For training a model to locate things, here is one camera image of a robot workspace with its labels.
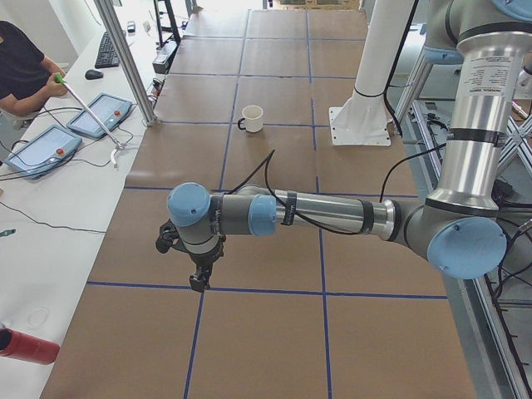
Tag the aluminium frame post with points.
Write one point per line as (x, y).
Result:
(112, 25)

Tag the far teach pendant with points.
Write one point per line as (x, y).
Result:
(110, 109)

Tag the person in black shirt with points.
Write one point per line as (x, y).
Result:
(28, 76)

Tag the teach pendant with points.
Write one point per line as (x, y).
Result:
(110, 109)
(44, 153)

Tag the black computer mouse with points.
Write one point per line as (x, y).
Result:
(93, 74)

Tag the red bottle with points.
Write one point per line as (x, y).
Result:
(20, 346)

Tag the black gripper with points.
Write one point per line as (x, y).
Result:
(204, 260)

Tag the near teach pendant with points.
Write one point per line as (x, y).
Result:
(44, 153)

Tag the reacher grabber stick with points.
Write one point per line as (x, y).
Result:
(58, 77)

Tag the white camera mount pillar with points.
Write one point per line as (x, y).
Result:
(362, 120)

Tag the white smiley face mug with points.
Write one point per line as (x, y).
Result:
(252, 119)

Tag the black keyboard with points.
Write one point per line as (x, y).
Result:
(106, 56)

